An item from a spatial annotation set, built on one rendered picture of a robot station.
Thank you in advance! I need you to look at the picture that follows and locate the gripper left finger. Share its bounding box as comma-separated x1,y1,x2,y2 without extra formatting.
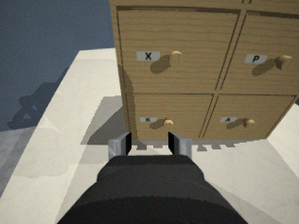
108,132,132,161

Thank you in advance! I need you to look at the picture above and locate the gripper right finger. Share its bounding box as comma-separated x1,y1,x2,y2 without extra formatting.
168,131,192,160

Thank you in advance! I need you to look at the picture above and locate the small wooden chest of drawers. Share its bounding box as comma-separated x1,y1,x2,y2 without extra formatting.
110,0,299,140

